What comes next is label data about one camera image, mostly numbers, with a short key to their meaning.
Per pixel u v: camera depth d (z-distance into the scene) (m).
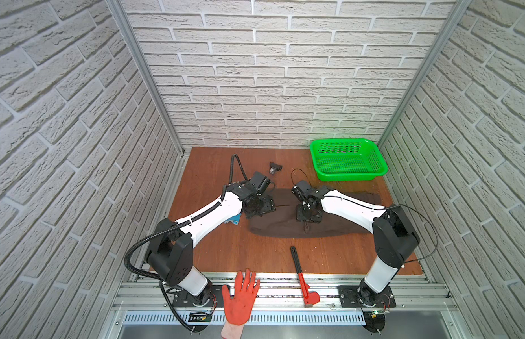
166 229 0.44
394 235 0.47
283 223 0.89
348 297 0.74
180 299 0.72
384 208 0.50
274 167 1.10
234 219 0.92
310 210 0.67
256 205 0.69
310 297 0.73
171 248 0.43
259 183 0.66
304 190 0.72
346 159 1.06
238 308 0.70
